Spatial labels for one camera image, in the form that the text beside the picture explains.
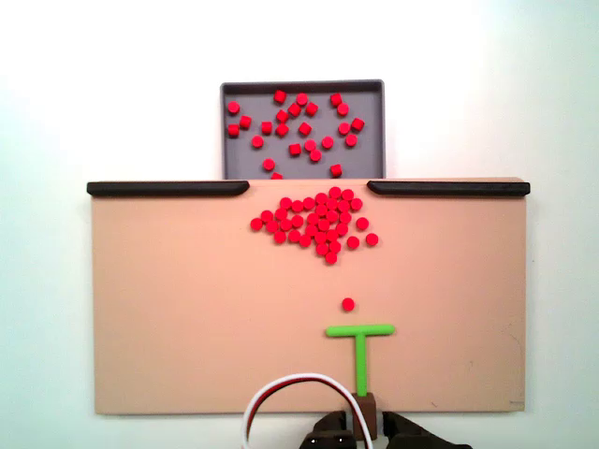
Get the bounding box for green T-shaped pusher tool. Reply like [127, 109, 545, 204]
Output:
[325, 323, 396, 442]

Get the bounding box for beige flat board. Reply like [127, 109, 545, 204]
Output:
[88, 177, 530, 416]

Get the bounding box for black foam edge strip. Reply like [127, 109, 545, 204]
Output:
[366, 180, 532, 197]
[86, 181, 251, 198]

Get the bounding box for grey plastic tray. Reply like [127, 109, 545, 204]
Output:
[219, 79, 387, 181]

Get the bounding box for white red black servo cable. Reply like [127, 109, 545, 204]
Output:
[241, 371, 380, 449]

